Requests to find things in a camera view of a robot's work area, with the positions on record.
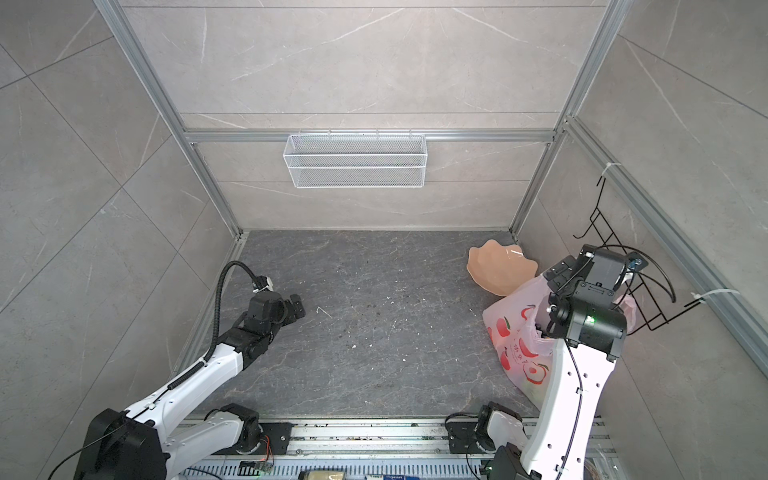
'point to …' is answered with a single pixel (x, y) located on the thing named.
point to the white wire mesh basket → (355, 161)
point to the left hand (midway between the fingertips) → (286, 296)
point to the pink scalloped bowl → (500, 269)
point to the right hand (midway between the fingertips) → (579, 277)
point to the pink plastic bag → (516, 325)
